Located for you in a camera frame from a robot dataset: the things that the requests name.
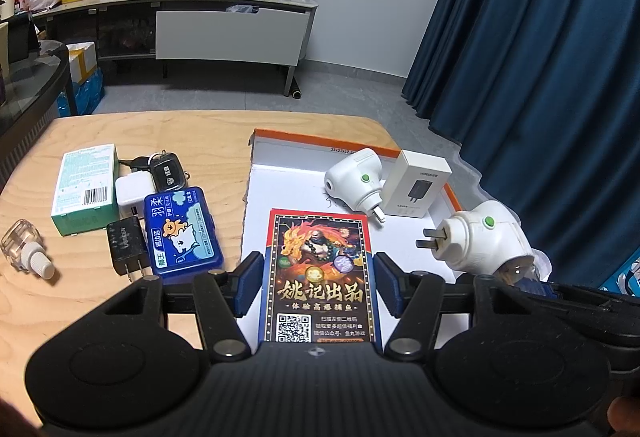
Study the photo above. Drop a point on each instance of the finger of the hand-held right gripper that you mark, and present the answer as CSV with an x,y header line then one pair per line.
x,y
537,287

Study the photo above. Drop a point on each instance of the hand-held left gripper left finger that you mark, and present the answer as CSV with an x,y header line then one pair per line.
x,y
250,284

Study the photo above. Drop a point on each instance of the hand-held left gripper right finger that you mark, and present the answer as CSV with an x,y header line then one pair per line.
x,y
387,284

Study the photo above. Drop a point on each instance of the colourful playing card box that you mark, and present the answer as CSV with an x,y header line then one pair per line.
x,y
320,277

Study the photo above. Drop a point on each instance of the white plug-in heater with bottle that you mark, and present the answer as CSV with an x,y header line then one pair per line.
x,y
480,237

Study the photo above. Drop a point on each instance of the blue plastic case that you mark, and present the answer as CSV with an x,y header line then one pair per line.
x,y
180,232

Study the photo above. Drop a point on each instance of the white cardboard tray box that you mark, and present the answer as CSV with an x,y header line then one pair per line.
x,y
300,192

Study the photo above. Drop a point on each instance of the white charger box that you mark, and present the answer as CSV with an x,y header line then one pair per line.
x,y
415,182

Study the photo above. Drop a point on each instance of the black USB charger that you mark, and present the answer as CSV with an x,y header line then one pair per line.
x,y
125,242

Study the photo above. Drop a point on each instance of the black key remote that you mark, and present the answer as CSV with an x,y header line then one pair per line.
x,y
167,172

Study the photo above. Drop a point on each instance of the white USB charger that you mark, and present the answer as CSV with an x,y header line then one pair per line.
x,y
132,192

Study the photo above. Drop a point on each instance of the black car key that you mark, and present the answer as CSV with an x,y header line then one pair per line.
x,y
137,162

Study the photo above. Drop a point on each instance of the teal cardboard box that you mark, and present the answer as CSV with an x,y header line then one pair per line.
x,y
82,187

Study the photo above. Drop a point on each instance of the clear refill bottle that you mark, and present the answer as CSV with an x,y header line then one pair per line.
x,y
20,242

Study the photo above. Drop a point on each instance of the person's right hand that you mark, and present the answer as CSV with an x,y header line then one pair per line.
x,y
625,414

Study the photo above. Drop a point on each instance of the blue printed package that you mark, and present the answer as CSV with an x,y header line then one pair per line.
x,y
625,272

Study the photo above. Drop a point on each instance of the blue curtain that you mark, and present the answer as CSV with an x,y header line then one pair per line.
x,y
525,42

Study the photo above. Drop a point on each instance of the white television cabinet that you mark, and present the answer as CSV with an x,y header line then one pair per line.
x,y
230,37

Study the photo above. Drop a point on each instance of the blue bottle pack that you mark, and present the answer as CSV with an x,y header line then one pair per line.
x,y
85,94

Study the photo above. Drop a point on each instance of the blue white plastic packet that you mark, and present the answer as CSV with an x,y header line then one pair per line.
x,y
242,9

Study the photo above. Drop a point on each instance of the white yellow cardboard box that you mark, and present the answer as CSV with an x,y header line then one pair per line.
x,y
82,62

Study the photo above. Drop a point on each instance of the black glass table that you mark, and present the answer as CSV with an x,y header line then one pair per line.
x,y
30,84

